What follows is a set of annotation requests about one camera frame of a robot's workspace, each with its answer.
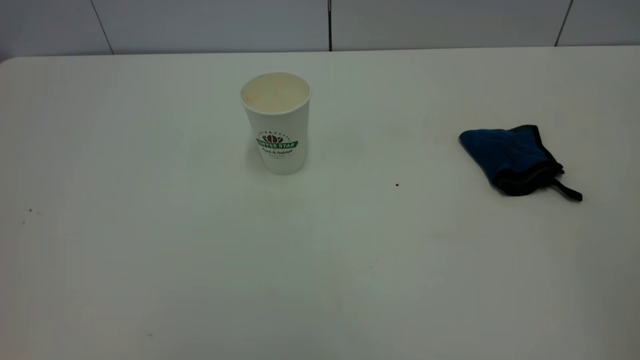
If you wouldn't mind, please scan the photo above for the white paper coffee cup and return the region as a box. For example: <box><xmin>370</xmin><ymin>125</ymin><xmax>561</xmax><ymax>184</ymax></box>
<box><xmin>240</xmin><ymin>71</ymin><xmax>312</xmax><ymax>176</ymax></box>

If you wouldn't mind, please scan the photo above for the blue cloth with black trim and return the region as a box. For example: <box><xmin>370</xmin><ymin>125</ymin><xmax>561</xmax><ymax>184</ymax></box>
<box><xmin>458</xmin><ymin>124</ymin><xmax>584</xmax><ymax>202</ymax></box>

